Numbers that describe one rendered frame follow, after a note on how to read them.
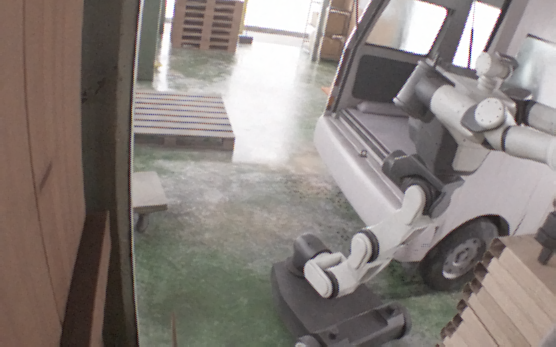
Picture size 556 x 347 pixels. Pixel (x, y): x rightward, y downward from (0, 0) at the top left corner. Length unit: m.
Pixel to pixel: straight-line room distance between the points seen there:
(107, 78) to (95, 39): 0.05
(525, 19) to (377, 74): 1.50
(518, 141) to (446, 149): 0.38
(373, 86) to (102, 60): 2.79
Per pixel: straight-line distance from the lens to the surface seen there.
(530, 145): 0.96
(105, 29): 0.52
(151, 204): 2.41
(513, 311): 1.02
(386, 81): 3.23
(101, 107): 0.55
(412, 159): 1.44
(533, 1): 2.06
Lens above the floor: 1.55
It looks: 26 degrees down
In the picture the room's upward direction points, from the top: 12 degrees clockwise
